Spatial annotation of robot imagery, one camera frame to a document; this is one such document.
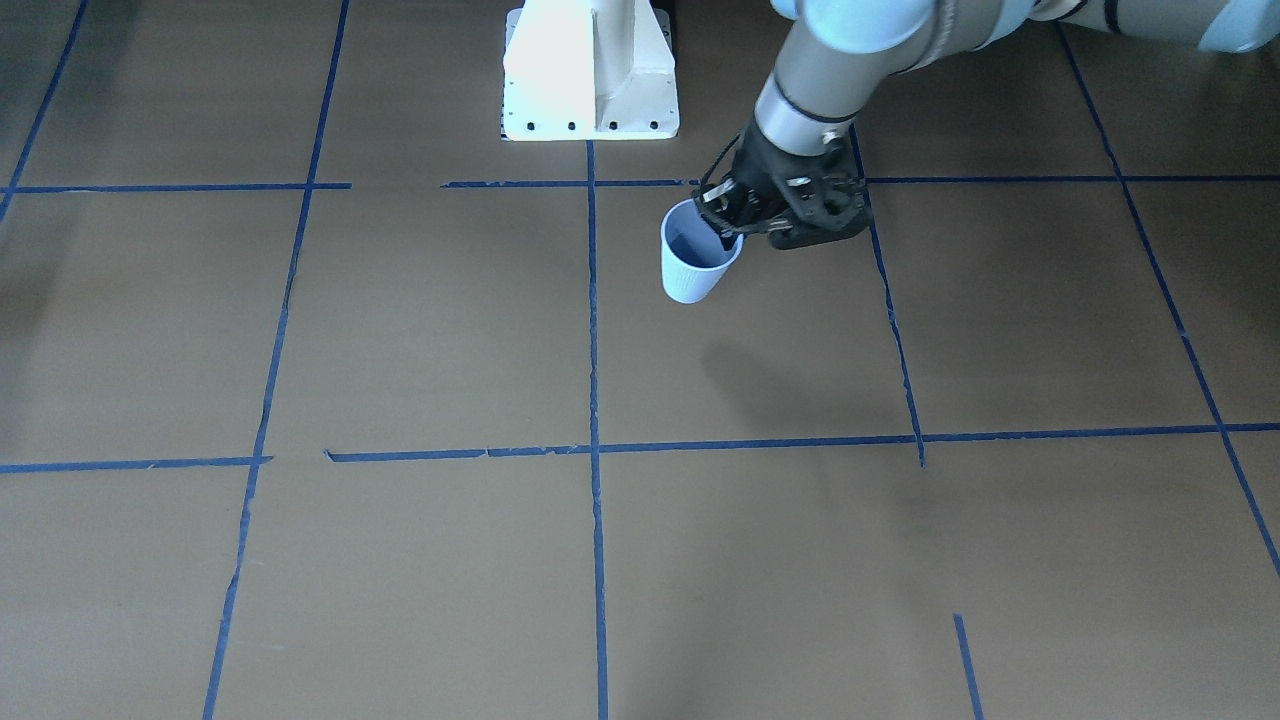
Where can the blue ribbed plastic cup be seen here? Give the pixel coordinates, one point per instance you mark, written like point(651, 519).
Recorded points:
point(693, 257)

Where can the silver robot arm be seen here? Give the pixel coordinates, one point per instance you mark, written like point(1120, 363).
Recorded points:
point(838, 53)

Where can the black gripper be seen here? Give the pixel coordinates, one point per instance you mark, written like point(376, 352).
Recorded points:
point(757, 176)

